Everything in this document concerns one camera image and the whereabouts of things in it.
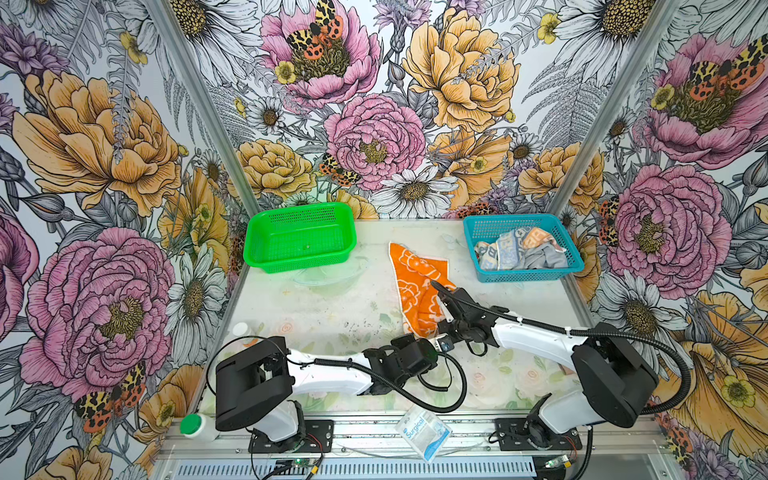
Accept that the orange white floral towel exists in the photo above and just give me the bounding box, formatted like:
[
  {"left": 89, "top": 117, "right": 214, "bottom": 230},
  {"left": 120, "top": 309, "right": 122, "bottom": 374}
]
[{"left": 389, "top": 242, "right": 456, "bottom": 338}]

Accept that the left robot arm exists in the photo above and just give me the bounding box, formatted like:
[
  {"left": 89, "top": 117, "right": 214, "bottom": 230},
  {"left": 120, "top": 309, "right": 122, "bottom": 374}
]
[{"left": 214, "top": 335, "right": 439, "bottom": 442}]

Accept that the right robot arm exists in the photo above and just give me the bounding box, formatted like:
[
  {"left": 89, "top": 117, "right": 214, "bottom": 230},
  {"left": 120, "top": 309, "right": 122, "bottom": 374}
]
[{"left": 431, "top": 281, "right": 659, "bottom": 450}]

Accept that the teal plastic basket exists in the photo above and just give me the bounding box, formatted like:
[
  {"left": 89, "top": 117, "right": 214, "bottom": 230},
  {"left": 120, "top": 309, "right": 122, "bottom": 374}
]
[{"left": 463, "top": 214, "right": 585, "bottom": 283}]

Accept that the white blue packet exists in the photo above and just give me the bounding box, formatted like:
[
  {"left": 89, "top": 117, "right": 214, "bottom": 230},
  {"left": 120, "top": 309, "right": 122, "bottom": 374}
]
[{"left": 396, "top": 406, "right": 452, "bottom": 462}]

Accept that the grey patterned towel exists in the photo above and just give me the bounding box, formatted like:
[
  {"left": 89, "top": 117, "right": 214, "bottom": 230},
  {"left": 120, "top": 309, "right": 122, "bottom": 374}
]
[{"left": 473, "top": 227, "right": 568, "bottom": 271}]

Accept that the green plastic basket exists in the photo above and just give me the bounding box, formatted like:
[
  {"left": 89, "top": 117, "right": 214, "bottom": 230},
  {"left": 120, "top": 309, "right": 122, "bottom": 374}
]
[{"left": 243, "top": 202, "right": 357, "bottom": 274}]

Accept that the white bottle green cap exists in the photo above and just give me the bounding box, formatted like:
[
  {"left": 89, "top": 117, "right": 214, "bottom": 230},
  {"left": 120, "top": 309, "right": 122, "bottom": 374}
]
[{"left": 179, "top": 413, "right": 220, "bottom": 443}]

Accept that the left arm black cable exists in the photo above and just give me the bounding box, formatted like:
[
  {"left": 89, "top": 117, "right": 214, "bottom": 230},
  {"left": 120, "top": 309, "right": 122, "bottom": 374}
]
[{"left": 205, "top": 335, "right": 469, "bottom": 415}]

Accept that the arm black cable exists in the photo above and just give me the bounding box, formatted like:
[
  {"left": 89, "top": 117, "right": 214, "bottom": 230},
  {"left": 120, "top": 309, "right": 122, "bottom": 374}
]
[
  {"left": 446, "top": 296, "right": 692, "bottom": 416},
  {"left": 205, "top": 335, "right": 469, "bottom": 415}
]

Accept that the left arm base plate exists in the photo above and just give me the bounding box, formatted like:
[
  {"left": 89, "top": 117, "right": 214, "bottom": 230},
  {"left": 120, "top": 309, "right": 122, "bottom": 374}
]
[{"left": 248, "top": 419, "right": 335, "bottom": 454}]

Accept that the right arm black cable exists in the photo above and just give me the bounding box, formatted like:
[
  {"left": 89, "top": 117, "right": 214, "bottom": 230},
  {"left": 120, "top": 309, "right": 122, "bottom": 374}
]
[{"left": 446, "top": 296, "right": 692, "bottom": 416}]

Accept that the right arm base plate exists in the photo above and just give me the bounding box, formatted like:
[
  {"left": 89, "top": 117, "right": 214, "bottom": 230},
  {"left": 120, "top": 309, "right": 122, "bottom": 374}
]
[{"left": 488, "top": 417, "right": 582, "bottom": 452}]

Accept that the aluminium front rail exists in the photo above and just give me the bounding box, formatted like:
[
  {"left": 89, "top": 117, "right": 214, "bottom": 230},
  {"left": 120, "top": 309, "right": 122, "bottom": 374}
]
[{"left": 155, "top": 410, "right": 673, "bottom": 460}]

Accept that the right aluminium frame post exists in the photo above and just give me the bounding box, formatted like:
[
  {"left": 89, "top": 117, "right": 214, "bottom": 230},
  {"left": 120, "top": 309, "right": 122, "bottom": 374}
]
[{"left": 547, "top": 0, "right": 681, "bottom": 215}]

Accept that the aluminium frame post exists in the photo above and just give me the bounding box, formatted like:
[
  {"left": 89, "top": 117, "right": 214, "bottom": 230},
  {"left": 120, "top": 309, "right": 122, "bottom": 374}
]
[
  {"left": 547, "top": 0, "right": 681, "bottom": 215},
  {"left": 140, "top": 0, "right": 260, "bottom": 217}
]

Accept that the left aluminium frame post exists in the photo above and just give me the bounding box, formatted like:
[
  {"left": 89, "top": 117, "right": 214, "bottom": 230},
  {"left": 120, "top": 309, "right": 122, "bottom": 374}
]
[{"left": 140, "top": 0, "right": 260, "bottom": 217}]

